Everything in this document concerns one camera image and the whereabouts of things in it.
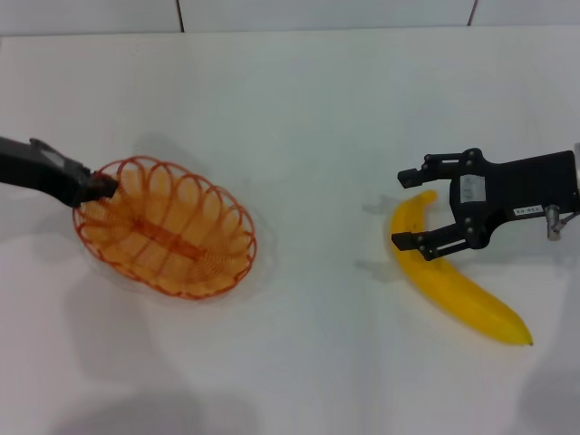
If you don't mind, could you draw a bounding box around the orange woven plastic basket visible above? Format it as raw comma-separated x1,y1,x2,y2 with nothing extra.
72,156,258,299

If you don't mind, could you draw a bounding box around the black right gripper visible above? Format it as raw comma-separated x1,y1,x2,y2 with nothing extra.
390,148,577,264

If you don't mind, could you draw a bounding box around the silver metal cable connector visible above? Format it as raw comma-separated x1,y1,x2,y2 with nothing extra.
545,204,565,241

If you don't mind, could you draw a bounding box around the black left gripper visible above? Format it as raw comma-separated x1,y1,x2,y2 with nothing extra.
0,135,120,209

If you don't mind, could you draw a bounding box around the yellow banana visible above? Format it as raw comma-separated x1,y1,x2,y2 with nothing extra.
390,189,535,348

